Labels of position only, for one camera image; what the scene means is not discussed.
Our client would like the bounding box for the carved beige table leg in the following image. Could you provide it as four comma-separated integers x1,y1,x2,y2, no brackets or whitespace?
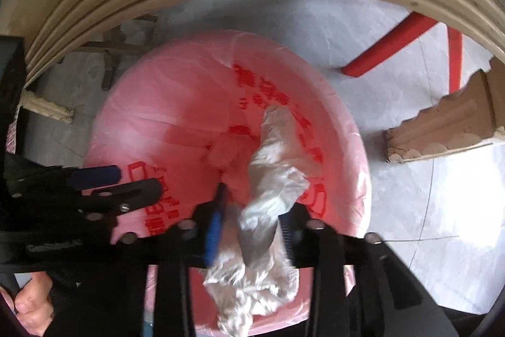
20,88,75,123
384,57,505,164

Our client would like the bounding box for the white tissue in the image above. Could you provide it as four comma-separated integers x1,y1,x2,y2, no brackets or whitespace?
203,103,312,336

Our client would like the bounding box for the pink-lined trash bin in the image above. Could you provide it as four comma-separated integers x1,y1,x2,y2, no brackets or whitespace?
85,30,373,334

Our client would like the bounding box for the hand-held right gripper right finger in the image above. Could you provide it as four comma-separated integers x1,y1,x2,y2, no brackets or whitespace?
278,203,458,337

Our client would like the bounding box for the dark wooden rack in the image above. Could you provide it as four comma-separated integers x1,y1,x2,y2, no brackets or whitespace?
75,15,158,91

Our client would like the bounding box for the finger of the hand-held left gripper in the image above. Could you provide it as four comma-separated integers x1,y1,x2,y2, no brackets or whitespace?
78,178,165,220
7,154,122,200

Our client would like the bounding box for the person's left hand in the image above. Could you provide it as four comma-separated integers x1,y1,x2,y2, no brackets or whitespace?
0,272,55,336

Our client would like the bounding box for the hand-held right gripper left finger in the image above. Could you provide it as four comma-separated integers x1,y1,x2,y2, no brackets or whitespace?
112,183,228,337

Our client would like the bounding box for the red plastic stool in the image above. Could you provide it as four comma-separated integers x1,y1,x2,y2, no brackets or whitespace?
341,10,465,95

